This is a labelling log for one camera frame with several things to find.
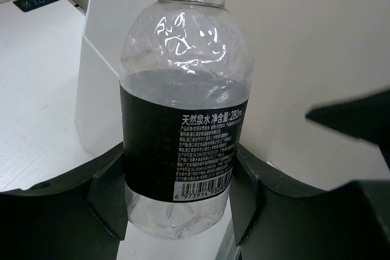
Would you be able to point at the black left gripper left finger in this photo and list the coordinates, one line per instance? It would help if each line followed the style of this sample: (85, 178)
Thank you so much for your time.
(80, 214)

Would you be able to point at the black label water bottle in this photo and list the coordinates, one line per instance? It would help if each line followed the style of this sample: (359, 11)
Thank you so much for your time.
(186, 69)

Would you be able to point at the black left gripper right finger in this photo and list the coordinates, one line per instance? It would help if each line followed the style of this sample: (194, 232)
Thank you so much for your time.
(278, 217)

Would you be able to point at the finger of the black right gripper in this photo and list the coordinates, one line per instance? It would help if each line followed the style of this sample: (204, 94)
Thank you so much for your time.
(365, 117)

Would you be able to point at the dark table corner label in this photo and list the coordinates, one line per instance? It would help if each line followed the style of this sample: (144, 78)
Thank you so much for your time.
(29, 5)

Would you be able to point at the white octagonal bin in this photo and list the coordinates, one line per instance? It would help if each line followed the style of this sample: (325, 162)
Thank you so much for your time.
(98, 108)

